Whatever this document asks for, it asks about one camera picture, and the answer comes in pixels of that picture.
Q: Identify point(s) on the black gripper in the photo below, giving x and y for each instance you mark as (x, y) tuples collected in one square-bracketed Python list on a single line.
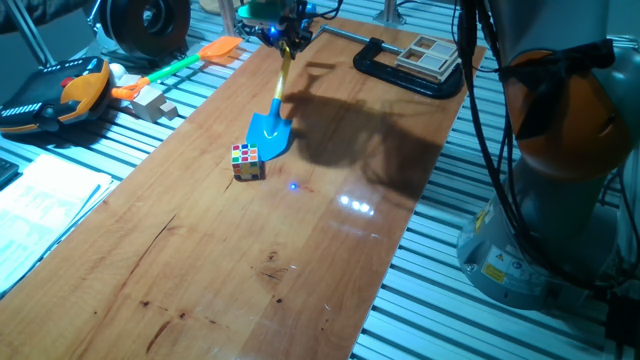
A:
[(280, 27)]

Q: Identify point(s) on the grey metal stand leg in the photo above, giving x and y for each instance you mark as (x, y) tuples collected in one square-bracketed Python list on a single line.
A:
[(30, 35)]

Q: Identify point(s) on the multicoloured puzzle cube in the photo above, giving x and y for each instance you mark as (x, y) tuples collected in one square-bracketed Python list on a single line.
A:
[(247, 162)]

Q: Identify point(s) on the pale wooden block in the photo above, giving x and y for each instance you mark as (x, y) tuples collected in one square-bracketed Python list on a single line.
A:
[(150, 105)]

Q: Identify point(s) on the black round drum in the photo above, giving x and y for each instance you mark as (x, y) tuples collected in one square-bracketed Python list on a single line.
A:
[(125, 25)]

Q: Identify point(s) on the white round object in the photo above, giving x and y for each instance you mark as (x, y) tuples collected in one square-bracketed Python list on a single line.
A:
[(120, 74)]

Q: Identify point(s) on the blue toy shovel yellow shaft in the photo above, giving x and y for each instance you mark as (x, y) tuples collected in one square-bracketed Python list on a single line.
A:
[(270, 132)]

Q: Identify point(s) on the black and orange teach pendant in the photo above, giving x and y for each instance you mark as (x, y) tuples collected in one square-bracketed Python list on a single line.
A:
[(30, 95)]

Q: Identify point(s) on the orange toy shovel green shaft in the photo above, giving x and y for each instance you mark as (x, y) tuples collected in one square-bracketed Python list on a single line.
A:
[(220, 47)]

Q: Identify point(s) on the white paper stack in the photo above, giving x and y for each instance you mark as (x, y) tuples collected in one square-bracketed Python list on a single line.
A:
[(45, 210)]

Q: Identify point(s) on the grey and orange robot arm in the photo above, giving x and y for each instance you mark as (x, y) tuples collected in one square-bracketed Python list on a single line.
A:
[(560, 125)]

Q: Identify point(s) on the frame post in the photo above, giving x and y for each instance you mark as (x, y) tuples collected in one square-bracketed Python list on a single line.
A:
[(389, 12), (227, 17)]

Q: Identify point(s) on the black keyboard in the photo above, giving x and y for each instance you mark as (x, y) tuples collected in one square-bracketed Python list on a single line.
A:
[(6, 172)]

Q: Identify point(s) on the black C-clamp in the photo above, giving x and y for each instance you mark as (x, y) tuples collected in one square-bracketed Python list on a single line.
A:
[(400, 77)]

